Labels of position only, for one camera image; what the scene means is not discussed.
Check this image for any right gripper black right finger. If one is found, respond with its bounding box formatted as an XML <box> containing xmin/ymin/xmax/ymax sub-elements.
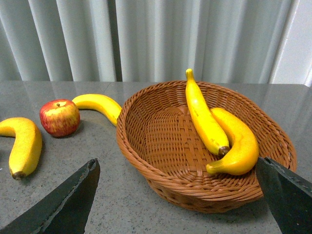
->
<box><xmin>255</xmin><ymin>157</ymin><xmax>312</xmax><ymax>234</ymax></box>

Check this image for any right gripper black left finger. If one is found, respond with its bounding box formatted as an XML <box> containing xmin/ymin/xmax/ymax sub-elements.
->
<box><xmin>0</xmin><ymin>158</ymin><xmax>100</xmax><ymax>234</ymax></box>

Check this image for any red yellow apple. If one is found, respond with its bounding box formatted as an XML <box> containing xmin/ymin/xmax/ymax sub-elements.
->
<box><xmin>39</xmin><ymin>99</ymin><xmax>80</xmax><ymax>137</ymax></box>

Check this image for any curved yellow banana in basket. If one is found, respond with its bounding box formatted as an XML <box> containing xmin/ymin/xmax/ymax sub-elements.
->
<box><xmin>206</xmin><ymin>107</ymin><xmax>259</xmax><ymax>176</ymax></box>

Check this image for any straight yellow banana in basket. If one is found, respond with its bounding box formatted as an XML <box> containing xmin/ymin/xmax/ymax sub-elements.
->
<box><xmin>185</xmin><ymin>68</ymin><xmax>230</xmax><ymax>156</ymax></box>

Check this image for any yellow banana behind basket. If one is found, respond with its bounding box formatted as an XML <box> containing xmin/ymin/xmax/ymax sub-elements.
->
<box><xmin>72</xmin><ymin>94</ymin><xmax>122</xmax><ymax>126</ymax></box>

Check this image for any brown wicker basket with bananas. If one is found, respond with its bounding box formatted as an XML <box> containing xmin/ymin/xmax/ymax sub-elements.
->
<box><xmin>117</xmin><ymin>81</ymin><xmax>297</xmax><ymax>214</ymax></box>

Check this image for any grey pleated curtain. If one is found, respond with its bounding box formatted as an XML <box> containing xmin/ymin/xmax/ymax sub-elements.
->
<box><xmin>0</xmin><ymin>0</ymin><xmax>312</xmax><ymax>86</ymax></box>

